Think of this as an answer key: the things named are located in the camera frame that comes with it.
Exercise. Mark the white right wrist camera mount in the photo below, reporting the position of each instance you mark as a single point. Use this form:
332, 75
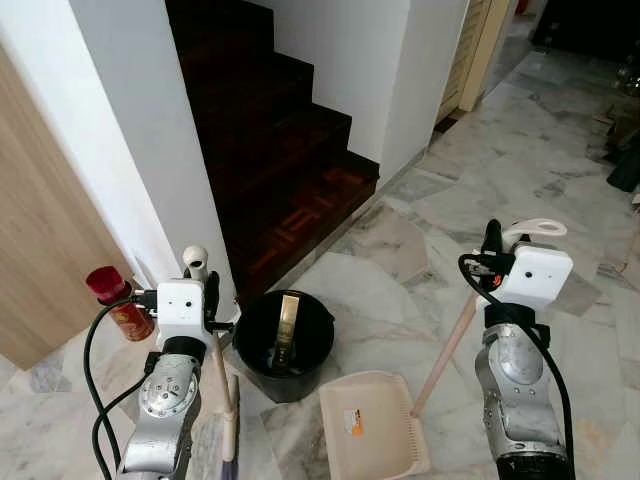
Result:
535, 275

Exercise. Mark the black plastic bucket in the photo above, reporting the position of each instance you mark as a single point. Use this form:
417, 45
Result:
300, 380

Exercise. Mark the black cabinet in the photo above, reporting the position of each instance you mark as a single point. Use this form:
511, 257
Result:
590, 25

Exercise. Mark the brown cardboard box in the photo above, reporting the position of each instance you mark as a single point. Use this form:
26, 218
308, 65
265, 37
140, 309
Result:
620, 115

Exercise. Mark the beige louvred door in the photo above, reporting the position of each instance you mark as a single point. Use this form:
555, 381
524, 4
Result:
470, 60

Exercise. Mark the dark wooden staircase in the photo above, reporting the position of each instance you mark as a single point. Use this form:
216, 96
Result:
270, 150

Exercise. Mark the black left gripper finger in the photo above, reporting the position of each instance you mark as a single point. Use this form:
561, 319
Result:
212, 282

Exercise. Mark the glass bottles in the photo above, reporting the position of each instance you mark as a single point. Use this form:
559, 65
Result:
628, 75

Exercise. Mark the gold bottle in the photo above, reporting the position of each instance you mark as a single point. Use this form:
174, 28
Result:
288, 320

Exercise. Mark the beige broom with purple bristles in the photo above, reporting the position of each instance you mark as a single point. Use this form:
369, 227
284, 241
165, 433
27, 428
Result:
196, 257

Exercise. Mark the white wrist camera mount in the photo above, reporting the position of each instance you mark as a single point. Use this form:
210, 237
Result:
535, 275
180, 310

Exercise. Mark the red can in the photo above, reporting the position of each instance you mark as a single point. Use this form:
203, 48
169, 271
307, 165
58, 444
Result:
125, 318

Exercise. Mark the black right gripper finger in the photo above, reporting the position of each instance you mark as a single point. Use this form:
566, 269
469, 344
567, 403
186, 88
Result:
492, 236

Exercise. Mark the light wood panel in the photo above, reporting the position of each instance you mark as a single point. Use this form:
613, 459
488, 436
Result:
50, 250

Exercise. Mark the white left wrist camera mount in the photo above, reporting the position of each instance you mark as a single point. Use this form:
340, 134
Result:
180, 310

